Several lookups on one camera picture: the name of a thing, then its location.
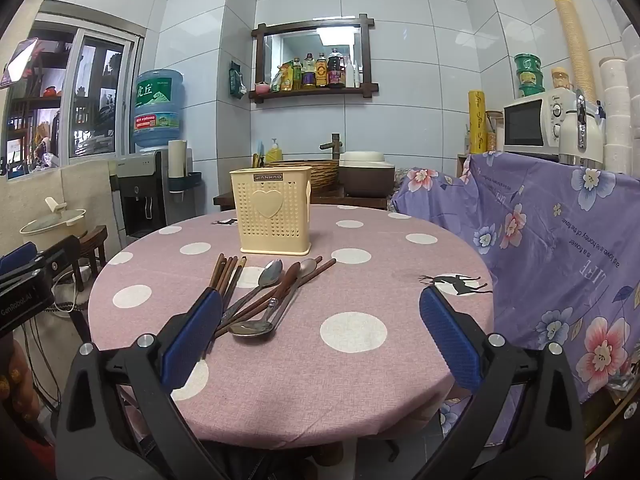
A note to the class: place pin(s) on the white thermos jug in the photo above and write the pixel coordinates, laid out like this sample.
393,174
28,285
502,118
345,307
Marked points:
575,140

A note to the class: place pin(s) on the wooden box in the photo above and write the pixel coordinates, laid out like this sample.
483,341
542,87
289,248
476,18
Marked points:
461,165

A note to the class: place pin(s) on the yellow seasoning bag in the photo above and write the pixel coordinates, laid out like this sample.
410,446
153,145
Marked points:
286,77

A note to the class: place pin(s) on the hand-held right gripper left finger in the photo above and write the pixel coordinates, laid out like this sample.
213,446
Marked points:
192,335

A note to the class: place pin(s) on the cream plastic utensil holder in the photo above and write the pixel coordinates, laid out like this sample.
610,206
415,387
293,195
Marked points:
270,230

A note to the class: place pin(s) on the blue water jug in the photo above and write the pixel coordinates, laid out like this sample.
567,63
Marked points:
157,110

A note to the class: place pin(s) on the stack of green bowls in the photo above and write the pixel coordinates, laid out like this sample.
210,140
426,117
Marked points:
529,75

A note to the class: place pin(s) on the white bottle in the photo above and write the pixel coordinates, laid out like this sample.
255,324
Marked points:
356,75

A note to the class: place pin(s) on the purple label bottle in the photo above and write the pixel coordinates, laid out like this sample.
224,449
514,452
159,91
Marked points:
309,71

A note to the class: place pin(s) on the wicker basin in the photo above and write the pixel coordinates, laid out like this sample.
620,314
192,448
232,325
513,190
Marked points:
322,175

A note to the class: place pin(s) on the yellow lidded jar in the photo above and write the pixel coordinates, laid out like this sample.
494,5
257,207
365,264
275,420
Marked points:
561,80

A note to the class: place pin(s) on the brown bowl with lid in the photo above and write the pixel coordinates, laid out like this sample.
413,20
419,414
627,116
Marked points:
365,175

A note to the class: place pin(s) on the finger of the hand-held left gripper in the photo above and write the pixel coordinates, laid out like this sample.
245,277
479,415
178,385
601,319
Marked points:
17,257
55,262

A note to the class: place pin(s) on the cream pot with lid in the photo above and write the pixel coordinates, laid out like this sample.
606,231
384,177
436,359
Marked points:
52,222

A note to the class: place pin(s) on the yellow roll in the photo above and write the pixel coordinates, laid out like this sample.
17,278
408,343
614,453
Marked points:
477,120

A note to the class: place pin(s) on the wooden faucet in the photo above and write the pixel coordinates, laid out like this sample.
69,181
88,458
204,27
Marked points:
334,145

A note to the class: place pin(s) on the brown wooden chopstick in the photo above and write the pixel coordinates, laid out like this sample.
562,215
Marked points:
217,267
325,266
234,274
230,269
225,269
307,280

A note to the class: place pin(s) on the pink bowl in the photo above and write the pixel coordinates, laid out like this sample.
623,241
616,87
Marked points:
261,88

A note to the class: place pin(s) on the green wall packet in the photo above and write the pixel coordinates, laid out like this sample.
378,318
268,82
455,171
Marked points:
235,80

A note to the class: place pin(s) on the wooden stool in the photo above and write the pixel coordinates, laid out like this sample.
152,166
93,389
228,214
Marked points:
95,240

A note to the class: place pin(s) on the beige cloth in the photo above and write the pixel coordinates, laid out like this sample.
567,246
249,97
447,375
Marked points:
30,195

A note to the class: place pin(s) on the yellow oil bottle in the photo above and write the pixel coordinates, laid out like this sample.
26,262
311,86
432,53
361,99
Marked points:
321,71

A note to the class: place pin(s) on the white microwave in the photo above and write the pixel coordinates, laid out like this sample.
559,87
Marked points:
525,122

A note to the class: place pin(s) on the yellow soap bottle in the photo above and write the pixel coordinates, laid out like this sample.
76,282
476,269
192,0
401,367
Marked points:
273,152

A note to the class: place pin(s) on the wooden framed wall shelf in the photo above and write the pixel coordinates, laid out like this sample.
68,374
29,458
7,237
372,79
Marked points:
257,60

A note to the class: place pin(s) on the glass jar with sticks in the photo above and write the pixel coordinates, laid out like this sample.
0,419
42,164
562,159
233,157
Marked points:
492,135

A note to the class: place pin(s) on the paper cup holder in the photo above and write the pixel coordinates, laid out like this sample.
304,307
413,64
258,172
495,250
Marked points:
177,160

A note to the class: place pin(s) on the purple floral cloth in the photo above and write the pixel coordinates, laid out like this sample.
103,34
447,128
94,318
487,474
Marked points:
540,240

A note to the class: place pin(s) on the window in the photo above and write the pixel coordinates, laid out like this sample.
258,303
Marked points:
95,100

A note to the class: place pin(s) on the green cap oil bottle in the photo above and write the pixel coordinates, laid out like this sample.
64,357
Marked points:
297,74

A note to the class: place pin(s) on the person's left hand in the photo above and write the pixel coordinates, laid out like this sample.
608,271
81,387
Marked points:
17,385

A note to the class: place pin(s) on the pink polka dot tablecloth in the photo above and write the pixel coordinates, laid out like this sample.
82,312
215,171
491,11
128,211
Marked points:
310,370

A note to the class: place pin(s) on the dark soy sauce bottle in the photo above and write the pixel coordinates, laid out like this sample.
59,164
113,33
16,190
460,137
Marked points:
335,70

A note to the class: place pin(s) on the stacks of white paper cups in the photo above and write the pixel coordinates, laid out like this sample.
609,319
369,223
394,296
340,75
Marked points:
617,110

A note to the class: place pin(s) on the water dispenser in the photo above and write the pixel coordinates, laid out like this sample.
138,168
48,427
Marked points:
142,172

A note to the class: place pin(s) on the tall stack of beige cups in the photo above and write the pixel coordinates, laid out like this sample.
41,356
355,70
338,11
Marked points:
572,45

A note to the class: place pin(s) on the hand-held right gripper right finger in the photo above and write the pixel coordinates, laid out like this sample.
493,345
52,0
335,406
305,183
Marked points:
450,340

